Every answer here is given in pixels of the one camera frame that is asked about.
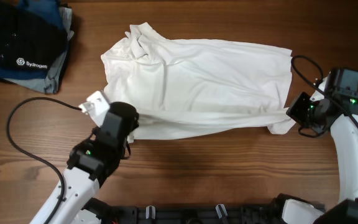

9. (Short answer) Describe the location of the white polo shirt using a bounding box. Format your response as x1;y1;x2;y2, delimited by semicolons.
101;23;294;141

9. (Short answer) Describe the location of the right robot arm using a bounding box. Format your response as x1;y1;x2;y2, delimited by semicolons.
278;68;358;223

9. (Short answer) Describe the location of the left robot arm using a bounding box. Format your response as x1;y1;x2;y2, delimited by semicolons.
31;102;139;223

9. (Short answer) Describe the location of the black folded shirt with logo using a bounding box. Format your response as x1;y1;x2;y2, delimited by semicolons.
0;0;68;73

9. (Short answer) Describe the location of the blue folded shirt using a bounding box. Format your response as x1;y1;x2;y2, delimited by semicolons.
0;0;71;80

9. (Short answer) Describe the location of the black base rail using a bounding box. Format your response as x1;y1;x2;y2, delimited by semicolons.
50;203;328;224

